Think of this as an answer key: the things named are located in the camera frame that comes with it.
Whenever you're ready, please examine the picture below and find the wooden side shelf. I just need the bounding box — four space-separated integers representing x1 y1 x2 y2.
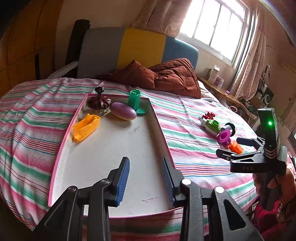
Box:
197 75 242 108

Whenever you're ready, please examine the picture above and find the beige curtain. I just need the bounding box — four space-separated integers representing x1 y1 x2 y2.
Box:
230 8 266 100

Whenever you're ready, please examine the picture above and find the window with white frame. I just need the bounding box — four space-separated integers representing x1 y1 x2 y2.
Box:
178 0 249 67

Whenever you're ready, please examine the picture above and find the teal fluted plastic stand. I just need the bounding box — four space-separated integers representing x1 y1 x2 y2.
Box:
128 89 145 116

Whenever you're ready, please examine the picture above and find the orange cube block cluster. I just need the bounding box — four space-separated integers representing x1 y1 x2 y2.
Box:
229 140 244 154

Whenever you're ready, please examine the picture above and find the purple perforated mushroom toy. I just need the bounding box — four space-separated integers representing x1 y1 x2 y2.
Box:
217 129 231 146

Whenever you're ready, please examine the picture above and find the clear jar with black lid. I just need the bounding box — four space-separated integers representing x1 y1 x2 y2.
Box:
220 123 236 137

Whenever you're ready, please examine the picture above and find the dark brown carved ornament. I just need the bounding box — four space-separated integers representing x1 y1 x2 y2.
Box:
88 86 112 110

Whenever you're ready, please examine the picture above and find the red puzzle-shaped block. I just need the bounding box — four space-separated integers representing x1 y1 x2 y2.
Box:
202 111 215 120

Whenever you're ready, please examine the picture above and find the striped bed sheet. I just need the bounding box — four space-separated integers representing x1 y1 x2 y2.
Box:
1 78 256 240

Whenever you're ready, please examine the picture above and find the green round plastic device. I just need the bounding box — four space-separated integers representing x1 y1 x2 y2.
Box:
199 118 221 137

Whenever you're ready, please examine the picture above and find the white box on shelf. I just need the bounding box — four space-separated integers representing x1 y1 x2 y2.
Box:
208 65 224 87

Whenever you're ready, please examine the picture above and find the grey yellow blue headboard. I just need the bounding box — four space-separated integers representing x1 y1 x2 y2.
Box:
77 27 199 79

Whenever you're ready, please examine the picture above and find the rust brown quilted blanket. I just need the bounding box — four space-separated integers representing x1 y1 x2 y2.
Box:
96 58 201 99

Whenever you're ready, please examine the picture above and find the pink rimmed white tray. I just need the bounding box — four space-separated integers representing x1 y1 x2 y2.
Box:
48 94 173 218

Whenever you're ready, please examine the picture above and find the yellow plastic toy piece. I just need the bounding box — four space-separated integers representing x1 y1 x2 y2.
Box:
72 113 101 142

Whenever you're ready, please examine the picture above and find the person right hand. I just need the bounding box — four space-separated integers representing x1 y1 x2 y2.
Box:
253 167 296 223

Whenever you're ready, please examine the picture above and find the lilac perforated egg object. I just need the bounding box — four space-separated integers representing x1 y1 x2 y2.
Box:
109 102 137 121

